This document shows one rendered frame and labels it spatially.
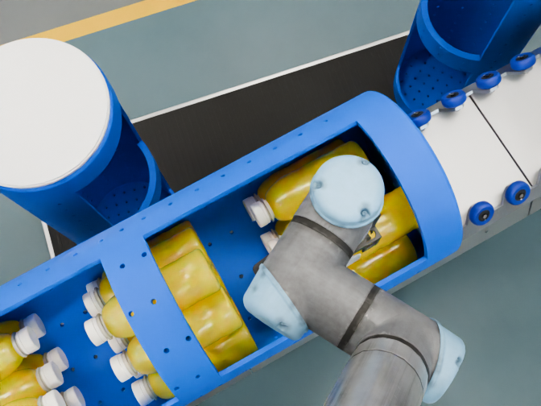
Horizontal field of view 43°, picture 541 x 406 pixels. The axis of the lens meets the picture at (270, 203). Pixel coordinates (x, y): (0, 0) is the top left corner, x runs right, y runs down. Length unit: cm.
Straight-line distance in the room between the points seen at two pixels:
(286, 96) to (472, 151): 96
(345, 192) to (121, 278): 37
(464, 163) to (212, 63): 128
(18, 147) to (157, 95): 117
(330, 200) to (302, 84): 150
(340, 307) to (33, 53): 81
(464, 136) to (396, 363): 75
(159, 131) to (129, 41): 44
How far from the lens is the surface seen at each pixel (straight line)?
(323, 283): 69
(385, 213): 102
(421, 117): 125
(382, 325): 68
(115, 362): 103
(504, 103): 136
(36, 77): 128
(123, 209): 208
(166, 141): 214
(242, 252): 118
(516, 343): 224
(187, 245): 102
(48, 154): 122
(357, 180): 69
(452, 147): 131
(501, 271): 225
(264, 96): 216
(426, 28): 176
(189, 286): 97
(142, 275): 92
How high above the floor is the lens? 212
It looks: 75 degrees down
